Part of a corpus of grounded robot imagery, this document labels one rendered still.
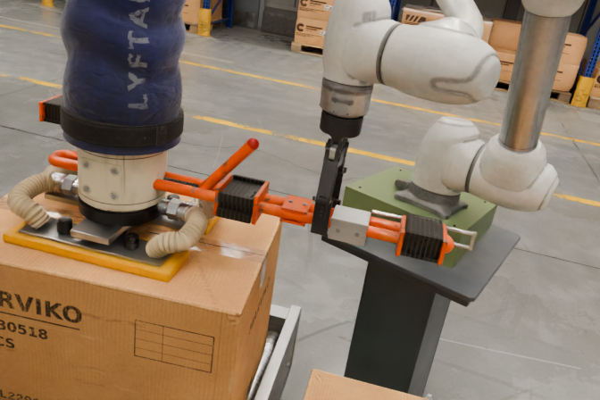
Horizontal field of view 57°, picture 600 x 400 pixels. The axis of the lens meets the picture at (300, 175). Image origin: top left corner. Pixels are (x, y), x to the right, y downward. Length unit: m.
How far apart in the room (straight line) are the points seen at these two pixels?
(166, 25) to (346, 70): 0.32
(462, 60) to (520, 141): 0.73
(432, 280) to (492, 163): 0.36
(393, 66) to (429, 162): 0.82
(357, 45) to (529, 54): 0.61
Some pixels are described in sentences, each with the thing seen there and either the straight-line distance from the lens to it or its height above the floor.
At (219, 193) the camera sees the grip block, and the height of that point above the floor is 1.10.
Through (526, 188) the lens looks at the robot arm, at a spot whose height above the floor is 1.02.
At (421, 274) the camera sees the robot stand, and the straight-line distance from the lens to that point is 1.60.
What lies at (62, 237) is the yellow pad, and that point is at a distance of 1.16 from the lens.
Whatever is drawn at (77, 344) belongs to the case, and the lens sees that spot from 1.17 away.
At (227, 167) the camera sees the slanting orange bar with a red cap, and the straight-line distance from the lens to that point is 1.06.
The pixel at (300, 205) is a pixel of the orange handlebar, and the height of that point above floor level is 1.09.
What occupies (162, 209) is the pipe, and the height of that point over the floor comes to 1.02.
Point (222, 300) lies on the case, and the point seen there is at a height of 0.95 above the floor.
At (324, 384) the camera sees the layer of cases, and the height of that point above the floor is 0.54.
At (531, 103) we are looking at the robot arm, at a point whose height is 1.26.
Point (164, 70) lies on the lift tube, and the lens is 1.03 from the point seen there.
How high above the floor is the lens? 1.55
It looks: 23 degrees down
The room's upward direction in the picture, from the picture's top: 8 degrees clockwise
